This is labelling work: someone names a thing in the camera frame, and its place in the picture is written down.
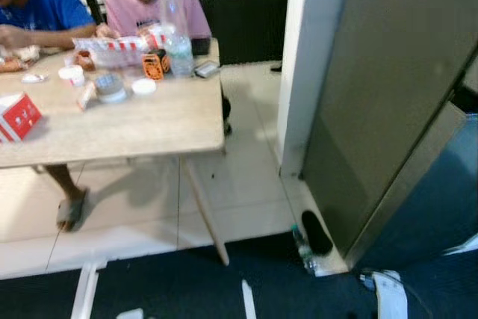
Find clear bag of fried food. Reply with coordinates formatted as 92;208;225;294
0;45;42;73

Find red white striped takeaway box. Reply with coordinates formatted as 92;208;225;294
0;93;43;144

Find round clear plastic container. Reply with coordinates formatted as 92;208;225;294
95;72;128;104

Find grey fridge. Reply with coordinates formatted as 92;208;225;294
299;0;478;271

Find light wooden dining table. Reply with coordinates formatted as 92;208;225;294
0;39;231;266

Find dark floor mat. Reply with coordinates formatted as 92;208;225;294
0;231;478;319

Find grey slipper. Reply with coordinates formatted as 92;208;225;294
56;188;90;232

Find grey fridge lower door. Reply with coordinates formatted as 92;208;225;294
345;102;478;269

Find orange black device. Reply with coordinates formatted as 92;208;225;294
142;49;171;81

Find black oval object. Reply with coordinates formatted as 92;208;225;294
301;209;335;256

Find man in blue shirt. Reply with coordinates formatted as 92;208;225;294
0;0;96;232

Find white round lid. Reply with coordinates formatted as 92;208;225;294
131;78;158;97

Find white floor tape strip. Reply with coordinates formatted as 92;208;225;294
71;261;105;319
240;279;257;319

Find large clear water bottle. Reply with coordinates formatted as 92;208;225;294
158;0;195;77

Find black foam wall panel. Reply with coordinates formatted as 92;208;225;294
200;0;291;66

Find clear sauce packet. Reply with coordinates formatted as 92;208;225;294
77;81;98;111

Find small green-cap water bottle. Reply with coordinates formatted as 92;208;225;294
291;223;318;275

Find red white food tray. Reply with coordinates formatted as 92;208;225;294
72;34;167;68

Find beige fridge base board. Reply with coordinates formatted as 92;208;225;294
280;172;350;277

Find small white paper cup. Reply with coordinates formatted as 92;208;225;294
58;65;86;88

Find black smartphone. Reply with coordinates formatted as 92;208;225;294
193;60;221;79

